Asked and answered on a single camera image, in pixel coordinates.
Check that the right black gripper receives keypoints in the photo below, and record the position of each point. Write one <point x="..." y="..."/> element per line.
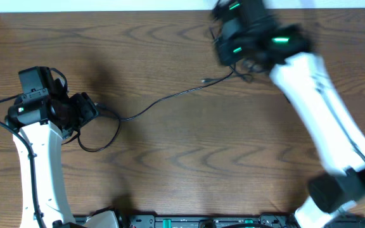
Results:
<point x="227" y="57"/>

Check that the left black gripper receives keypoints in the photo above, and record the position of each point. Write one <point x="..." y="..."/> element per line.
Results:
<point x="89" y="107"/>

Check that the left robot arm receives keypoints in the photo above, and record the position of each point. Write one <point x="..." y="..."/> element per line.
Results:
<point x="41" y="119"/>

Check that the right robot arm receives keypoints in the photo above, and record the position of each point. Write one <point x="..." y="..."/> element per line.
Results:
<point x="250" y="32"/>

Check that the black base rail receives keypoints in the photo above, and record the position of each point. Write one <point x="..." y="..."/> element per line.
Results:
<point x="152" y="220"/>

